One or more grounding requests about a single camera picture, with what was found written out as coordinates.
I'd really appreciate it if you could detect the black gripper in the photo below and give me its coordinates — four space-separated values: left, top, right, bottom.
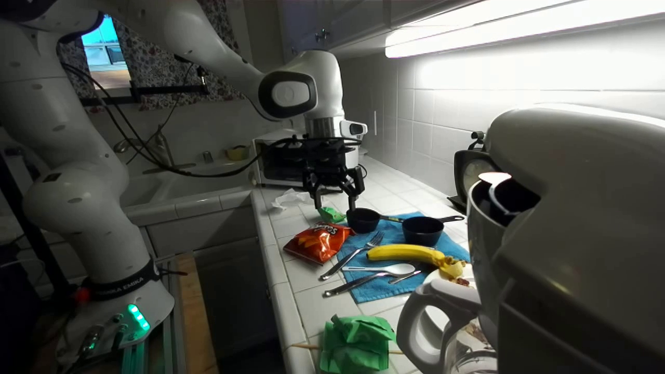
302 136 369 215

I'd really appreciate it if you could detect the red Doritos chip bag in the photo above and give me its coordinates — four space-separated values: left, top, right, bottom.
280 224 355 266

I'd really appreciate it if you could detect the blue towel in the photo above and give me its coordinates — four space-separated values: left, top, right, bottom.
339 210 475 306

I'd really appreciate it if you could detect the small black measuring cup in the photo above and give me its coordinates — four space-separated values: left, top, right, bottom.
346 205 385 237

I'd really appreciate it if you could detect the crumpled white paper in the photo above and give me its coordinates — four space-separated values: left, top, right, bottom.
268 186 313 215

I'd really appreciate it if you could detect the white plastic spoon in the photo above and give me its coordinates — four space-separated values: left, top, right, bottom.
342 260 421 278

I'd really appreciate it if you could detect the yellow banana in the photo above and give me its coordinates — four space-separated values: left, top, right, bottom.
367 244 468 282

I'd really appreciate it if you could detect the small yellow green dish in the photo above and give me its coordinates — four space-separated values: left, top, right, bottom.
223 144 253 165

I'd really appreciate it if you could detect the white lower cabinet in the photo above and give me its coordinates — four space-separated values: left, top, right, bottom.
141 205 276 359

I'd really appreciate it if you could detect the white cabinet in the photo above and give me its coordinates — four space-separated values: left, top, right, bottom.
276 0 502 68
141 205 276 359

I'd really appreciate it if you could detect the white upper cabinet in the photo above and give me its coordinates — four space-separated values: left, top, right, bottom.
276 0 502 68

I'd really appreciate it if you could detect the wooden board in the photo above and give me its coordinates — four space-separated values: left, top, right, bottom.
168 251 221 374

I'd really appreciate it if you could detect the under-cabinet light strip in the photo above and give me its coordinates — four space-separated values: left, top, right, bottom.
382 0 665 60

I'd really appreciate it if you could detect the large grey kitchen appliance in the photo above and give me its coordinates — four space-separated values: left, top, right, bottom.
465 102 665 374

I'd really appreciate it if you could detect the small bright window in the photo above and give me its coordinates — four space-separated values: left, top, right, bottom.
81 14 134 94

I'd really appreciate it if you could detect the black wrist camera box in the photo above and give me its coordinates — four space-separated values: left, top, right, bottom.
255 136 308 188

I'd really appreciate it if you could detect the glass carafe white handle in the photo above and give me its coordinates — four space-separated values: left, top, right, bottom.
396 268 502 374

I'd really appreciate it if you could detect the black camera cable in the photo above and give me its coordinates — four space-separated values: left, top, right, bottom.
59 58 268 178

